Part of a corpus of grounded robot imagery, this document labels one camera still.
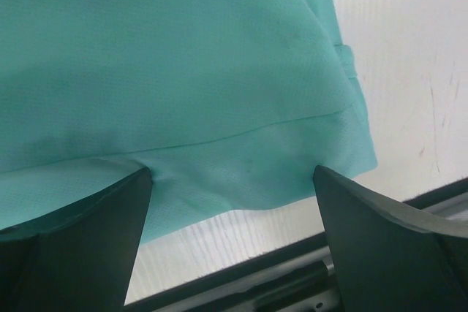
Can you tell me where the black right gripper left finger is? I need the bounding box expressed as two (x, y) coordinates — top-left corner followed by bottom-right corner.
(1, 167), (152, 311)

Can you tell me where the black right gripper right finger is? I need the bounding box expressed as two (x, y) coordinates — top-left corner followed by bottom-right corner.
(314, 166), (467, 311)

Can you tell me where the teal t shirt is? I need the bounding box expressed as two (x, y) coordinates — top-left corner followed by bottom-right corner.
(1, 0), (377, 241)

